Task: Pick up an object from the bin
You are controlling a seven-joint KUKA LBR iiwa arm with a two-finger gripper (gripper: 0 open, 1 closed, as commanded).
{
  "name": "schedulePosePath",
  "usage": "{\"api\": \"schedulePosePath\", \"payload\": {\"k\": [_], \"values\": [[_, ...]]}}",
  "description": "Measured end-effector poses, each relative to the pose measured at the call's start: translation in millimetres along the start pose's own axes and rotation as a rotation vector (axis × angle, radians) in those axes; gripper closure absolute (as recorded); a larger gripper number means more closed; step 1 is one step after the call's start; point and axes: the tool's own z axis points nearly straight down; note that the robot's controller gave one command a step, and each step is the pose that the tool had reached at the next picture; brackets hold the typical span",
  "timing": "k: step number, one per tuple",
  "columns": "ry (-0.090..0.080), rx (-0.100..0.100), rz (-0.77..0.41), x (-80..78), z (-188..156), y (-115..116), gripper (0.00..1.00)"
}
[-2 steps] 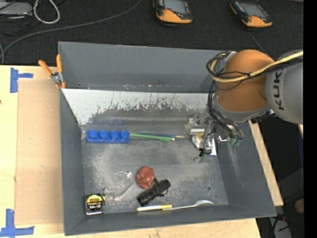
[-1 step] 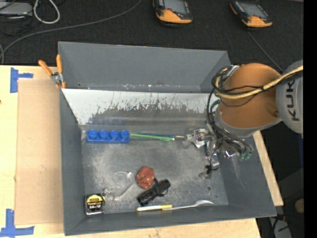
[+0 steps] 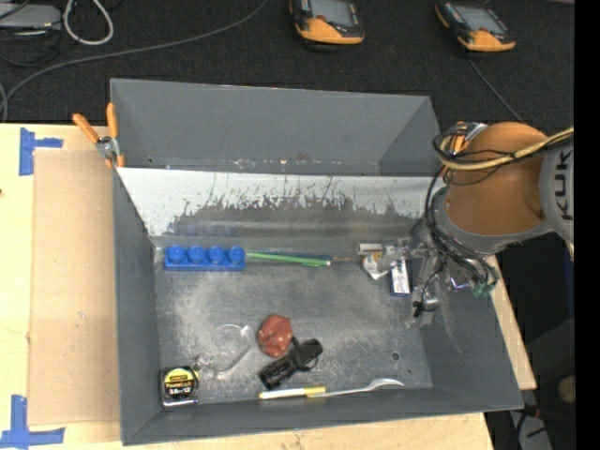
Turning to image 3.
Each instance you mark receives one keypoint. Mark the green pencil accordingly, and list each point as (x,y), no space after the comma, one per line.
(290,259)

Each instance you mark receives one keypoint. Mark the brown cardboard board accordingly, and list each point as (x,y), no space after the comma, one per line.
(70,274)

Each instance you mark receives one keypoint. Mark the white and blue box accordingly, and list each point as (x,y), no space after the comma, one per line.
(400,279)

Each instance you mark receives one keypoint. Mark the metal spoon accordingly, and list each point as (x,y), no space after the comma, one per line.
(375,385)

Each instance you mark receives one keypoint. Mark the grey metal bin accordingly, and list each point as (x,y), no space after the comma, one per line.
(290,307)

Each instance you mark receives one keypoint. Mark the crumpled white packet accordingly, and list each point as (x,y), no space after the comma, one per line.
(375,266)

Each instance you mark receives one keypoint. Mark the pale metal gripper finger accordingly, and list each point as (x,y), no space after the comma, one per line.
(382,249)
(422,314)

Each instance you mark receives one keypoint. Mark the blue four-knob block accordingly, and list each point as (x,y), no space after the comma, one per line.
(205,257)

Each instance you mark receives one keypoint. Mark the red-brown dotted soft die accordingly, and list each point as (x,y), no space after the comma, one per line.
(274,335)

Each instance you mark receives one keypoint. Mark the black flashlight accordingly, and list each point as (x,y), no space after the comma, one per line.
(290,363)

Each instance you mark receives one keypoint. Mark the yellow and white pen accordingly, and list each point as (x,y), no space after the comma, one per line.
(290,393)

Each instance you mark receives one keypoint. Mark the clear glass thing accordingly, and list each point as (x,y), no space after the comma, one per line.
(230,345)

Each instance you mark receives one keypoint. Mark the yellow and black tape measure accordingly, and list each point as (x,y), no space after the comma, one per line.
(179,386)

